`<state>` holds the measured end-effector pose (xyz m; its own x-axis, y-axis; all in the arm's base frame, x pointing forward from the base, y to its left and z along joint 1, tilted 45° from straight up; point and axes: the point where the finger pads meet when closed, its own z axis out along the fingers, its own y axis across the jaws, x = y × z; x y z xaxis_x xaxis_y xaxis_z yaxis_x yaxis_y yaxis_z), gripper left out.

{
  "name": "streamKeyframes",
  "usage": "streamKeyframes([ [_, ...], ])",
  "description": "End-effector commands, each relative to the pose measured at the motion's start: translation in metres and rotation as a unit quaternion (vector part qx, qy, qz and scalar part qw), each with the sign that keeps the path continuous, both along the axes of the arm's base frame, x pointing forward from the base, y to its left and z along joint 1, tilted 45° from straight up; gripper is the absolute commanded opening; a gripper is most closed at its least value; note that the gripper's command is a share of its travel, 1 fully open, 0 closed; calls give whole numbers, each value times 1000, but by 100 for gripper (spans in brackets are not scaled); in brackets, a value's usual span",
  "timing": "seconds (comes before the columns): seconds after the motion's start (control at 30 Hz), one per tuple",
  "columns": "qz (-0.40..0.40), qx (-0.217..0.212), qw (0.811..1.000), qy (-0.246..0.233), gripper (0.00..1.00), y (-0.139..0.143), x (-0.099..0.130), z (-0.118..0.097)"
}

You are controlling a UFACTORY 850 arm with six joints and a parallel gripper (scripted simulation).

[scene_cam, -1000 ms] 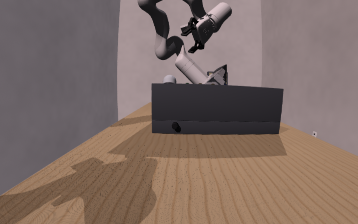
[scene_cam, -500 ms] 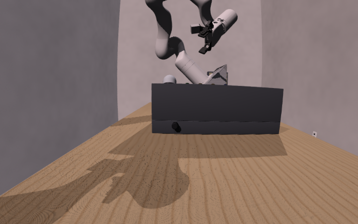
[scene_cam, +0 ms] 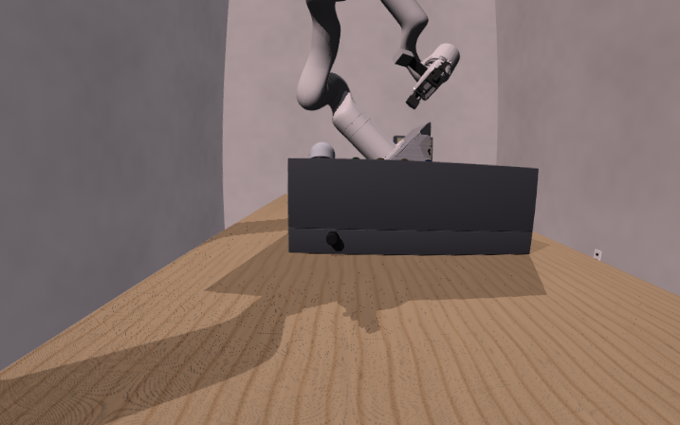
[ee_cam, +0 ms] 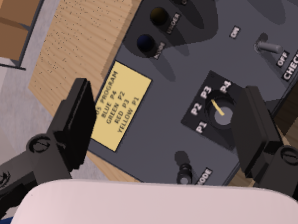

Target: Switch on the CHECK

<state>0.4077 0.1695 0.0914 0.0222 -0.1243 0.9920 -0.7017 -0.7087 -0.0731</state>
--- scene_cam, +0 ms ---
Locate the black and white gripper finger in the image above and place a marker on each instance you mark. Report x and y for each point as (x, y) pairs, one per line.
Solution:
(433, 79)
(412, 101)

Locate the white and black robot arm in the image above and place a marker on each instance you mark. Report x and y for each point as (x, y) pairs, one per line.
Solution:
(314, 91)

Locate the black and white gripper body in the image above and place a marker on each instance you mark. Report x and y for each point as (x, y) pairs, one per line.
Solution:
(425, 85)

